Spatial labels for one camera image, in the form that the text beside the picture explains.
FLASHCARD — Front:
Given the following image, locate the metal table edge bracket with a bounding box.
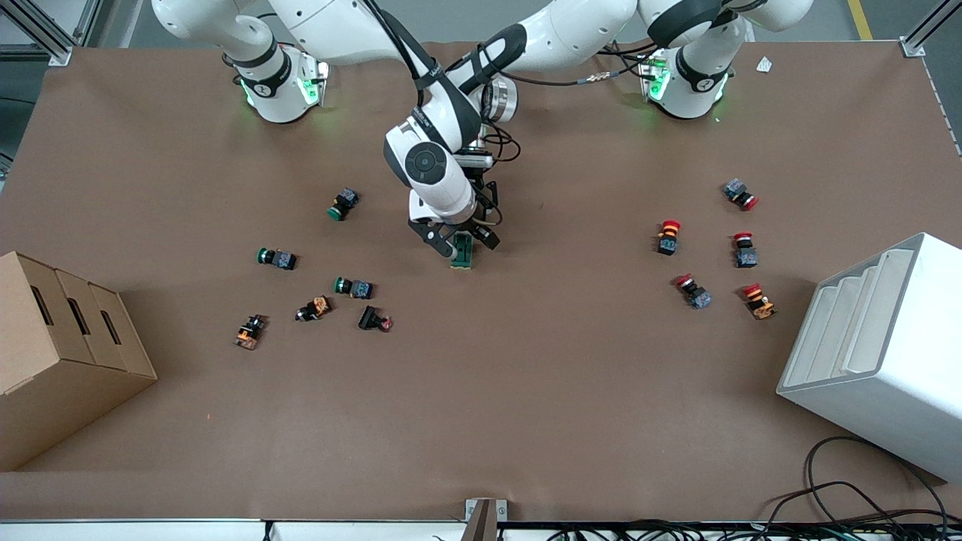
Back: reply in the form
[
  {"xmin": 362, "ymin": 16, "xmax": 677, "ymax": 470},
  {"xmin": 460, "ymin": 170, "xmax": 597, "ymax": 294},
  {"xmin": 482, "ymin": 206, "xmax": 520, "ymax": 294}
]
[{"xmin": 464, "ymin": 497, "xmax": 509, "ymax": 541}]

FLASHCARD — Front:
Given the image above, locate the black cable bundle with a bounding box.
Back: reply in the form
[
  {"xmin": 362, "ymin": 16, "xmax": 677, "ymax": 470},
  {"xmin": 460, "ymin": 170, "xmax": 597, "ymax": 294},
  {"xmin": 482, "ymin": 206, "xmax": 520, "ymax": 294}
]
[{"xmin": 545, "ymin": 518, "xmax": 962, "ymax": 541}]

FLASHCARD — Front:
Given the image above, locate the aluminium frame post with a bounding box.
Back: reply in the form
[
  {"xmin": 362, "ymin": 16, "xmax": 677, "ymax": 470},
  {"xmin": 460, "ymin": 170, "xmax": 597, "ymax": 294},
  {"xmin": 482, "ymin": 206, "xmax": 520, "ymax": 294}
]
[
  {"xmin": 0, "ymin": 0, "xmax": 74, "ymax": 67},
  {"xmin": 900, "ymin": 0, "xmax": 962, "ymax": 59}
]

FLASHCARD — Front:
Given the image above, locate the black left arm base cable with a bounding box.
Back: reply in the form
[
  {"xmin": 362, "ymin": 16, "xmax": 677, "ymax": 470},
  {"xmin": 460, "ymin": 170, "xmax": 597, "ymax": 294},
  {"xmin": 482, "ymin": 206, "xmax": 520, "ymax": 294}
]
[{"xmin": 519, "ymin": 44, "xmax": 658, "ymax": 87}]

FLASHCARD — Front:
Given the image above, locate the black switch orange contact block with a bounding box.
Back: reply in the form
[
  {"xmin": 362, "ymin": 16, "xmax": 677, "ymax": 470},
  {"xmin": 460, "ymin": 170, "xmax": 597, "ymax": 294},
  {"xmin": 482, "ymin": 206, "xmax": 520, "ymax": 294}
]
[{"xmin": 233, "ymin": 314, "xmax": 268, "ymax": 351}]

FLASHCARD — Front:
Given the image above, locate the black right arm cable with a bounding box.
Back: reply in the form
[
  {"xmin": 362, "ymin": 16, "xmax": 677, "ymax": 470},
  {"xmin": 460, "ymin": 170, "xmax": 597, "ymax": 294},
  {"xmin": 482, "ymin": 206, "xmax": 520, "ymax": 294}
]
[{"xmin": 365, "ymin": 0, "xmax": 433, "ymax": 106}]

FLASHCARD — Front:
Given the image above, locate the white table edge rail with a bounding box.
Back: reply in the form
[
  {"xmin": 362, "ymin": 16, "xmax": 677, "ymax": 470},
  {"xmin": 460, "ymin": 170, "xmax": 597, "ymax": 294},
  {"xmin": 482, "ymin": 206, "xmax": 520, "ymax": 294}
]
[{"xmin": 0, "ymin": 518, "xmax": 962, "ymax": 541}]

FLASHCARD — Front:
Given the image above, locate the brown cardboard box with slots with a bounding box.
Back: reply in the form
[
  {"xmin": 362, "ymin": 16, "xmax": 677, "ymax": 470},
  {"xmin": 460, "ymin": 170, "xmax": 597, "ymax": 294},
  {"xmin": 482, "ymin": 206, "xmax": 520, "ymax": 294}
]
[{"xmin": 0, "ymin": 251, "xmax": 159, "ymax": 473}]

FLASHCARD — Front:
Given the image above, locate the red button switch orange base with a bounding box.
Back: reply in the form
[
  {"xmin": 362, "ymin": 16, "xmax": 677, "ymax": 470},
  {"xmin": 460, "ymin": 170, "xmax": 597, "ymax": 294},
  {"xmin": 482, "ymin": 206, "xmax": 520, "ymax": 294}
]
[{"xmin": 741, "ymin": 283, "xmax": 778, "ymax": 322}]

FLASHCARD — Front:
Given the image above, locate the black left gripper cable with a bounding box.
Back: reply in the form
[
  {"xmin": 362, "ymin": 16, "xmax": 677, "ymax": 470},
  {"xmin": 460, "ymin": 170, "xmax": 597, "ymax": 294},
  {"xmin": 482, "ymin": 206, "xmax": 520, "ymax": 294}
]
[{"xmin": 481, "ymin": 124, "xmax": 522, "ymax": 163}]

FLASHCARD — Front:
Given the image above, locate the black switch pink tip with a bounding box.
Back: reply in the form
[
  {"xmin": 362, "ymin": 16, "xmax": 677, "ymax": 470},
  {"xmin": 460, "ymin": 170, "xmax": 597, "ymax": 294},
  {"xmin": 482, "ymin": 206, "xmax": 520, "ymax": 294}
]
[{"xmin": 358, "ymin": 304, "xmax": 394, "ymax": 333}]

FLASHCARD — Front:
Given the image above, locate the black looped cable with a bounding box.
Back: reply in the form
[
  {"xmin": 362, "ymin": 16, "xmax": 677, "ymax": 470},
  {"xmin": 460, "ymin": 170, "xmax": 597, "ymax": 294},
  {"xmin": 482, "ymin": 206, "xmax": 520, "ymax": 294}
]
[{"xmin": 767, "ymin": 436, "xmax": 951, "ymax": 527}]

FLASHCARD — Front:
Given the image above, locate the black selector switch orange base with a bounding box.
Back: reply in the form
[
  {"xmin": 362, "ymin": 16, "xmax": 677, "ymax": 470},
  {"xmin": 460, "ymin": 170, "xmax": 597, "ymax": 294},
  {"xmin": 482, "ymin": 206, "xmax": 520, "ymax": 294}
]
[{"xmin": 295, "ymin": 295, "xmax": 333, "ymax": 323}]

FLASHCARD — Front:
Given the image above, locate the white stepped storage box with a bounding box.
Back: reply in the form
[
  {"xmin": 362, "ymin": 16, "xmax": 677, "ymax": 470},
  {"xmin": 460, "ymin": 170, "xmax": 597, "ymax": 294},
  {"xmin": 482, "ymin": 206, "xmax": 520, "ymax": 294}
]
[{"xmin": 776, "ymin": 232, "xmax": 962, "ymax": 484}]

